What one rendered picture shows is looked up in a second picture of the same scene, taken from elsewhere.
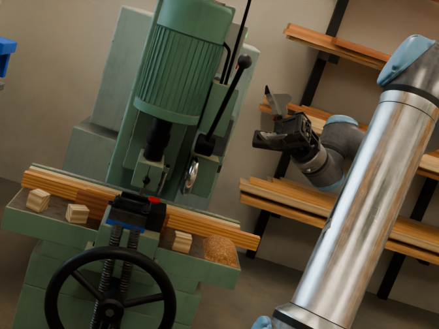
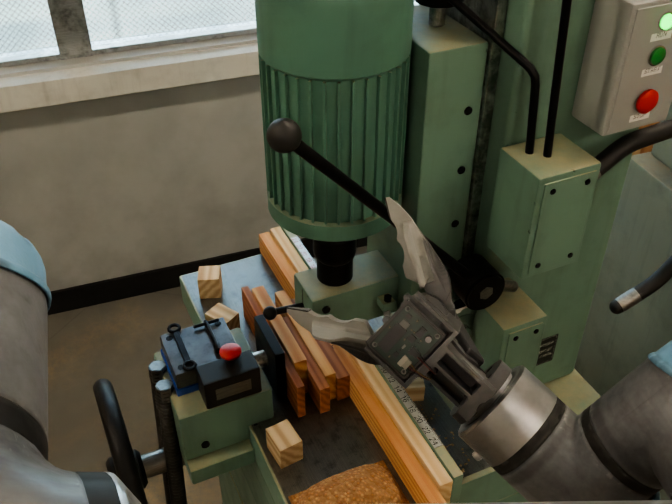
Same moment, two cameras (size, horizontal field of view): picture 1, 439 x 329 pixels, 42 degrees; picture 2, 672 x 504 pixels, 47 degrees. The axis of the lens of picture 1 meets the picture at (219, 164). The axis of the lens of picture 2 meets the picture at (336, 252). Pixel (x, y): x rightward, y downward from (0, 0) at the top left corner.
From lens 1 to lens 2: 1.42 m
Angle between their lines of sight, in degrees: 69
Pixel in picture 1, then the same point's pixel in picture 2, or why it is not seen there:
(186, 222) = (370, 416)
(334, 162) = (569, 476)
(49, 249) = not seen: hidden behind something
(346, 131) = (657, 407)
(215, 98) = (504, 186)
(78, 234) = not seen: hidden behind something
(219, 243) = (329, 487)
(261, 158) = not seen: outside the picture
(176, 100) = (279, 187)
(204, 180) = (486, 353)
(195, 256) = (281, 481)
